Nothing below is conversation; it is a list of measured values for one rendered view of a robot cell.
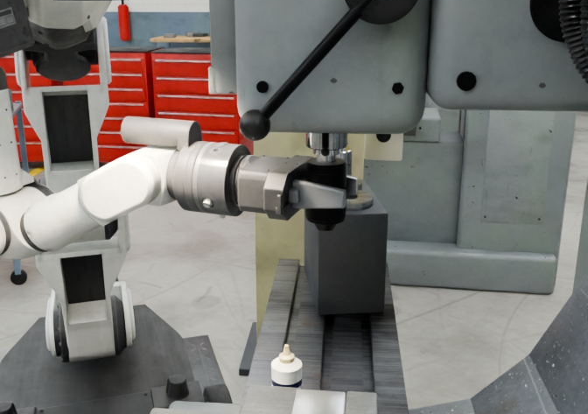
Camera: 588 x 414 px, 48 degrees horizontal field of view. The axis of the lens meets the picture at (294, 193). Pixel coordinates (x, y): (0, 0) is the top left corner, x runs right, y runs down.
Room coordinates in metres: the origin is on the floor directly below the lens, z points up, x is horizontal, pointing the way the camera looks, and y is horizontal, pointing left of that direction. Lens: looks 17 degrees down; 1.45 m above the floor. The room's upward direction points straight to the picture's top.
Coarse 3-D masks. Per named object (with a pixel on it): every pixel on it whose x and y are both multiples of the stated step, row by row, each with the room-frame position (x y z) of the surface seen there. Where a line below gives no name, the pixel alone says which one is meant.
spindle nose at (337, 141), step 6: (306, 138) 0.74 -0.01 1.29; (312, 138) 0.73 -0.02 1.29; (318, 138) 0.72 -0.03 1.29; (330, 138) 0.72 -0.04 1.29; (336, 138) 0.72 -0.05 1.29; (342, 138) 0.73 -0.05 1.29; (306, 144) 0.74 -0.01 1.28; (312, 144) 0.73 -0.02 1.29; (318, 144) 0.72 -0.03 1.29; (330, 144) 0.72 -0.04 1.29; (336, 144) 0.72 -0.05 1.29; (342, 144) 0.73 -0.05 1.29; (330, 150) 0.72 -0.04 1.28
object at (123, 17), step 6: (120, 6) 9.82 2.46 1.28; (126, 6) 9.85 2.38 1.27; (120, 12) 9.82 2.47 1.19; (126, 12) 9.85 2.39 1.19; (120, 18) 9.83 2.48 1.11; (126, 18) 9.84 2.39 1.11; (120, 24) 9.83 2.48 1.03; (126, 24) 9.84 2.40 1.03; (120, 30) 9.84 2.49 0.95; (126, 30) 9.83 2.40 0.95; (120, 36) 9.85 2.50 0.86; (126, 36) 9.83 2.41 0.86
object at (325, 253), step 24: (360, 192) 1.15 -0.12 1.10; (360, 216) 1.07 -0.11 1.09; (384, 216) 1.07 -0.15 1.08; (312, 240) 1.14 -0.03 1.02; (336, 240) 1.06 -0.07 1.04; (360, 240) 1.07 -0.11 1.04; (384, 240) 1.07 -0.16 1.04; (312, 264) 1.13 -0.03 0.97; (336, 264) 1.06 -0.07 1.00; (360, 264) 1.07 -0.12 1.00; (384, 264) 1.07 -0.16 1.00; (312, 288) 1.13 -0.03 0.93; (336, 288) 1.06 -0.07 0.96; (360, 288) 1.07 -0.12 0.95; (384, 288) 1.07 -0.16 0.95; (336, 312) 1.06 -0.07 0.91; (360, 312) 1.07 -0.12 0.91
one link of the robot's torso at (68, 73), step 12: (36, 48) 1.24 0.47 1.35; (48, 48) 1.25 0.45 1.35; (72, 48) 1.26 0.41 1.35; (84, 48) 1.27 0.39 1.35; (48, 60) 1.29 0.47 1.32; (60, 60) 1.30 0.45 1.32; (72, 60) 1.30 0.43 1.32; (84, 60) 1.32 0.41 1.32; (48, 72) 1.33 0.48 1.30; (60, 72) 1.33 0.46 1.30; (72, 72) 1.34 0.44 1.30; (84, 72) 1.35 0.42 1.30
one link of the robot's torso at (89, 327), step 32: (128, 224) 1.33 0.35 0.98; (32, 256) 1.28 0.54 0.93; (64, 256) 1.28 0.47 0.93; (96, 256) 1.33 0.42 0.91; (64, 288) 1.31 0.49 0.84; (96, 288) 1.38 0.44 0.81; (64, 320) 1.33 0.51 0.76; (96, 320) 1.35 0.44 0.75; (64, 352) 1.35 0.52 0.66; (96, 352) 1.38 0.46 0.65
